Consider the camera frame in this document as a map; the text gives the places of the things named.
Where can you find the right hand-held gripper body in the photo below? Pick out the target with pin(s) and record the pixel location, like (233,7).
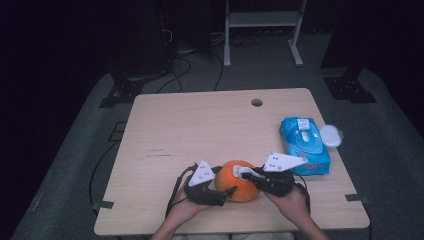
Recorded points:
(278,181)

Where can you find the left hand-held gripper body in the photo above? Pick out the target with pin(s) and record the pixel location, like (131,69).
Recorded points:
(201,186)

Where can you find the orange plush toy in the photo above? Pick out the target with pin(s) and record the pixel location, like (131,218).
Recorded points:
(235,188)

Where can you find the white wet wipe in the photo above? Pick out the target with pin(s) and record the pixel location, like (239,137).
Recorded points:
(241,170)

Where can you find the blue wet wipe pack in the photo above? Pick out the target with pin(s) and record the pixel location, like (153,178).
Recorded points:
(308,143)

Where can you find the person's left hand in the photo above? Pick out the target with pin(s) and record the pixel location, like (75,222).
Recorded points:
(190,208)

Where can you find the person's right hand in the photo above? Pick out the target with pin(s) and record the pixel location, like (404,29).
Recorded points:
(290,203)

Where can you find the grey table edge clip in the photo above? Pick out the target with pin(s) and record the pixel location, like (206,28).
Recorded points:
(103,204)
(356,197)

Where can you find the black stand base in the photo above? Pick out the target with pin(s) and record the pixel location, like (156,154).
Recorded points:
(348,88)
(125,90)

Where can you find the black floor frame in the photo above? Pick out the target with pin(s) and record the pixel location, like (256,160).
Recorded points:
(116,131)

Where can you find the white metal stand frame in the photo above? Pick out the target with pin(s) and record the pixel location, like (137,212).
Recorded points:
(263,20)

